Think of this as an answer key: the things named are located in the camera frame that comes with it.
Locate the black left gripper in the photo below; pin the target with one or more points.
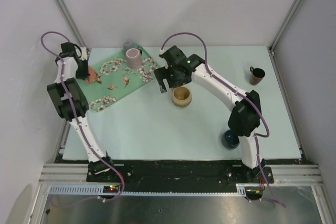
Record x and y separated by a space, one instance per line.
84 75

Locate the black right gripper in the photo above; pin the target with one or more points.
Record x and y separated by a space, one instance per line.
162 73

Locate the beige mug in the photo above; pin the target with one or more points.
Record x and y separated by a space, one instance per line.
181 97

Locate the orange cup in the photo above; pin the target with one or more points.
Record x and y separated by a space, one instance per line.
92 77

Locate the pink ribbed mug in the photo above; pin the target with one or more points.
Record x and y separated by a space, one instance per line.
133 58

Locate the blue mug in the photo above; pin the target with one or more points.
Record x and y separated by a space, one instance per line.
229 140

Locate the brown mug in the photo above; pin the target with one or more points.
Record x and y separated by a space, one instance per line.
256 75

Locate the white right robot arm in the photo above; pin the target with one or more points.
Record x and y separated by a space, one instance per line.
245 108

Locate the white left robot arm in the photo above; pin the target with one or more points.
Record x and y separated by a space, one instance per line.
72 105

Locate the green floral tray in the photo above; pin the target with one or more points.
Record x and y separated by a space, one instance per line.
115 79

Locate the small grey-blue cup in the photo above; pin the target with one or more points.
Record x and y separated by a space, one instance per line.
128 45

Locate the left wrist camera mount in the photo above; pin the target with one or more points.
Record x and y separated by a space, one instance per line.
83 53

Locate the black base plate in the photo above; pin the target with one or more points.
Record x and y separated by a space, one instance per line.
189 176

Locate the aluminium frame rail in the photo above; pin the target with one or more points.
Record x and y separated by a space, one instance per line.
64 173

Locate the white slotted cable duct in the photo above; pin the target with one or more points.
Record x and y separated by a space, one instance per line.
105 190

